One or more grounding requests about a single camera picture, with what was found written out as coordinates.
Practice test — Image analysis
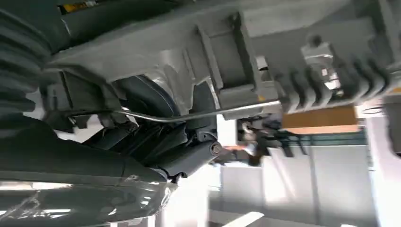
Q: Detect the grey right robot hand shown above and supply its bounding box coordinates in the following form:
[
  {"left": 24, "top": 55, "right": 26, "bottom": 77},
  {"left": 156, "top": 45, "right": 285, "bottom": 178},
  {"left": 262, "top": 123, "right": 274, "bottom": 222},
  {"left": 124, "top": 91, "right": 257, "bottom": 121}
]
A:
[{"left": 0, "top": 74, "right": 224, "bottom": 227}]

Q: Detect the person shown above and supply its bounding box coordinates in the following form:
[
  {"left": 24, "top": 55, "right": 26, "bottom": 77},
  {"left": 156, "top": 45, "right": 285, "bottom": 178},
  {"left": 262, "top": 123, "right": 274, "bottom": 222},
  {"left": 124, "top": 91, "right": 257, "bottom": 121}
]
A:
[{"left": 237, "top": 117, "right": 309, "bottom": 167}]

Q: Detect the wooden board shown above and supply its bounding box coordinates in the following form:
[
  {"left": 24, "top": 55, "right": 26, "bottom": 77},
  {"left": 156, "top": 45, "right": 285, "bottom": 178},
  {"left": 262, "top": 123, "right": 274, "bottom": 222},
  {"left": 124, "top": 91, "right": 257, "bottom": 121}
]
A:
[{"left": 281, "top": 105, "right": 360, "bottom": 135}]

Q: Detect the white partition wall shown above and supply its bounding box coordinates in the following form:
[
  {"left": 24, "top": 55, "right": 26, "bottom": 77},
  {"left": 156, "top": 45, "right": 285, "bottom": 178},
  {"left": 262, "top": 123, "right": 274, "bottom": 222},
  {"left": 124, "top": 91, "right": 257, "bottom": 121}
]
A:
[{"left": 218, "top": 144, "right": 378, "bottom": 227}]

